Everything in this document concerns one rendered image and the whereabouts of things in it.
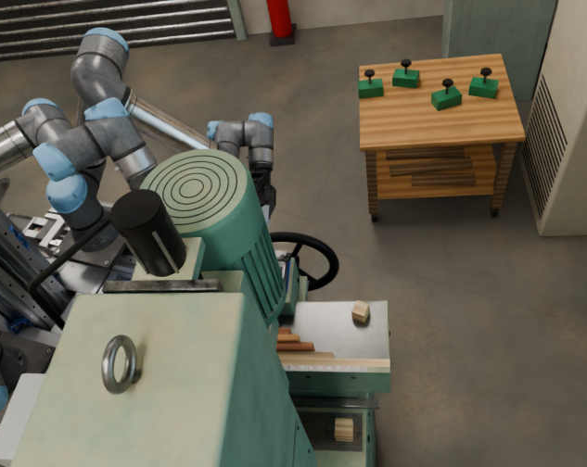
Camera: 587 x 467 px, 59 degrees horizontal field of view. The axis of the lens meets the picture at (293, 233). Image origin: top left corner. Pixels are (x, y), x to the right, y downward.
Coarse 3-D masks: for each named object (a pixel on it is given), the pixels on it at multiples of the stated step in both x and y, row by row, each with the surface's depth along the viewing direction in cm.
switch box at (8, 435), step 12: (24, 384) 62; (36, 384) 62; (12, 396) 61; (24, 396) 61; (36, 396) 61; (12, 408) 60; (24, 408) 60; (12, 420) 59; (24, 420) 59; (0, 432) 58; (12, 432) 58; (0, 444) 58; (12, 444) 57; (0, 456) 57; (12, 456) 57
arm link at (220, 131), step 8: (208, 128) 150; (216, 128) 150; (224, 128) 149; (232, 128) 150; (240, 128) 150; (208, 136) 150; (216, 136) 149; (224, 136) 147; (232, 136) 148; (240, 136) 150; (240, 144) 152
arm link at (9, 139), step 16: (32, 112) 104; (48, 112) 104; (0, 128) 103; (16, 128) 102; (32, 128) 103; (0, 144) 101; (16, 144) 102; (32, 144) 104; (0, 160) 102; (16, 160) 104
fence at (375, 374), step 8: (368, 368) 111; (376, 368) 111; (384, 368) 111; (288, 376) 116; (296, 376) 115; (304, 376) 115; (312, 376) 115; (320, 376) 114; (328, 376) 114; (336, 376) 114; (344, 376) 113; (352, 376) 113; (360, 376) 112; (368, 376) 112; (376, 376) 112; (384, 376) 111
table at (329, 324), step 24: (312, 312) 128; (336, 312) 127; (384, 312) 125; (312, 336) 124; (336, 336) 123; (360, 336) 122; (384, 336) 121; (312, 384) 118; (336, 384) 117; (360, 384) 116; (384, 384) 115
